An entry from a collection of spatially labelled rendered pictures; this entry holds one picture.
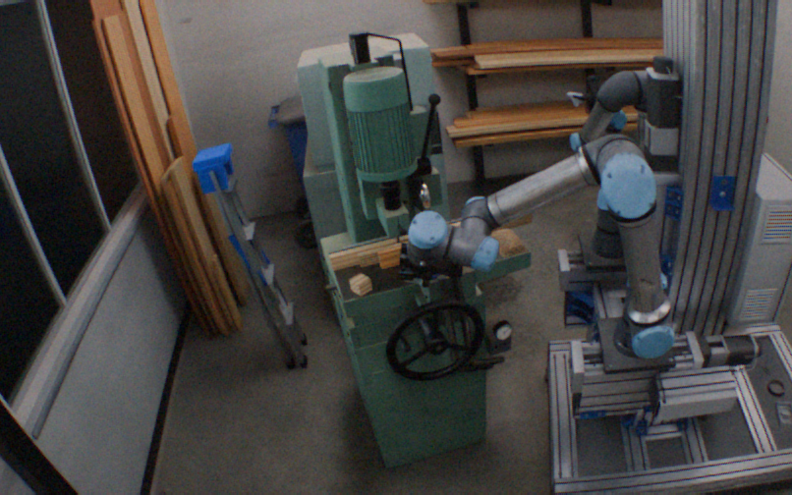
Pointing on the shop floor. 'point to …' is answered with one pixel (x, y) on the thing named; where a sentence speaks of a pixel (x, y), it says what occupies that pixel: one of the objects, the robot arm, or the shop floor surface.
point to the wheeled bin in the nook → (291, 119)
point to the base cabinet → (420, 399)
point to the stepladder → (210, 168)
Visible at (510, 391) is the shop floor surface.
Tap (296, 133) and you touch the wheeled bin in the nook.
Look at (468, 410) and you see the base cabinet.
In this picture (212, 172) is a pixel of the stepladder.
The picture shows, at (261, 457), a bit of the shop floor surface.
